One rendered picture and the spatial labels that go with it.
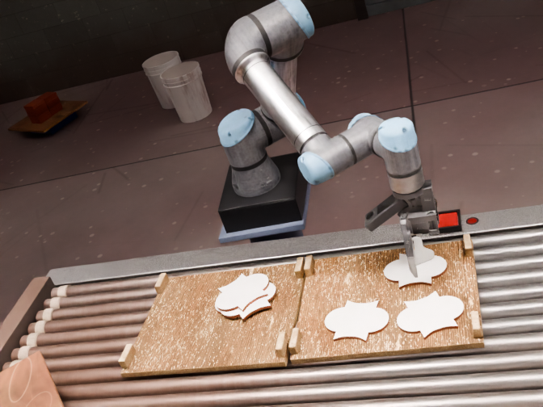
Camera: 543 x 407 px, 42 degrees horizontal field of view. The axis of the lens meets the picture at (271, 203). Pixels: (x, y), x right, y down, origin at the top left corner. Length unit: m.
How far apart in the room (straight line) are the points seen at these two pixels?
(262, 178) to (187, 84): 3.13
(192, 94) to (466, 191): 2.36
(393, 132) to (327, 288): 0.45
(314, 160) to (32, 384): 0.79
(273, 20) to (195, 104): 3.57
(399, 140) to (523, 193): 2.16
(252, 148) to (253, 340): 0.65
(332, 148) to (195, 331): 0.57
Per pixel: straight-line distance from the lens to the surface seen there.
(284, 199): 2.10
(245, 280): 1.82
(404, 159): 1.52
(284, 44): 1.79
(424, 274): 1.70
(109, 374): 1.82
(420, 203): 1.61
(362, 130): 1.58
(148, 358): 1.77
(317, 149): 1.55
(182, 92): 5.26
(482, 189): 3.68
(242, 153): 2.09
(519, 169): 3.80
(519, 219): 1.88
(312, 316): 1.69
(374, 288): 1.71
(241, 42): 1.73
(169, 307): 1.89
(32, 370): 1.75
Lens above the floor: 2.01
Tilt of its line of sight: 30 degrees down
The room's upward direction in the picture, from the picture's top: 19 degrees counter-clockwise
